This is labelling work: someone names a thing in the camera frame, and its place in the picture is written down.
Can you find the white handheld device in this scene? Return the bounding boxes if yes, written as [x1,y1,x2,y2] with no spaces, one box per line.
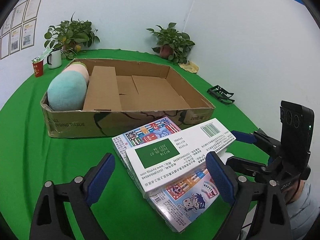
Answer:
[217,149,234,165]

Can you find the colourful board game box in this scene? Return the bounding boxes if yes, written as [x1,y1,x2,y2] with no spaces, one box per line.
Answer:
[111,116,220,233]

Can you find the white green medicine box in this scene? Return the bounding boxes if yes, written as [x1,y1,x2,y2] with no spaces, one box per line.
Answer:
[126,118,236,198]

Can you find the person grey sleeve forearm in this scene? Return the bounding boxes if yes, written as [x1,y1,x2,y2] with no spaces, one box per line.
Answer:
[287,183,319,239]

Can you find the yellow paper under plant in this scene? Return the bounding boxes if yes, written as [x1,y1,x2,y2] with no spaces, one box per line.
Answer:
[178,61,199,74]

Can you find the brown cardboard box tray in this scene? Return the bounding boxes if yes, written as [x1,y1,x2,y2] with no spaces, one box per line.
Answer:
[41,59,215,138]

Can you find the right potted green plant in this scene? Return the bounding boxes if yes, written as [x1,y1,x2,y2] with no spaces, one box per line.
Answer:
[147,22,195,64]

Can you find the potted green plant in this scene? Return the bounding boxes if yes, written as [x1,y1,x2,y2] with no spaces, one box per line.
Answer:
[147,22,195,64]
[44,16,100,60]

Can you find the pastel plush pillow toy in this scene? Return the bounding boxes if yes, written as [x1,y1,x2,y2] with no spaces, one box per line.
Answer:
[47,62,89,111]

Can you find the cardboard divider panel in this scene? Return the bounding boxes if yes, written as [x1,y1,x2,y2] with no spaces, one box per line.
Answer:
[83,66,121,112]

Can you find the red paper cup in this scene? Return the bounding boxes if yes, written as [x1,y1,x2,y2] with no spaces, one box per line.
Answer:
[31,48,52,77]

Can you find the white enamel mug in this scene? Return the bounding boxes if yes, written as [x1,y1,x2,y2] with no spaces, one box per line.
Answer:
[47,49,62,69]

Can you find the left potted green plant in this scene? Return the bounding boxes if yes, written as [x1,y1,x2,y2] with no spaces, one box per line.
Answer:
[44,16,100,60]

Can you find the black folding bracket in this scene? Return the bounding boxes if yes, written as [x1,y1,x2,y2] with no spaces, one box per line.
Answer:
[207,85,235,105]

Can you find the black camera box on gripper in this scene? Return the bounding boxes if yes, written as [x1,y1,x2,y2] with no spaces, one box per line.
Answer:
[280,100,315,169]

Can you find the framed certificates on wall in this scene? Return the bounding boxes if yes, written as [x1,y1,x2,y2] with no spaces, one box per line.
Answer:
[1,0,42,59]

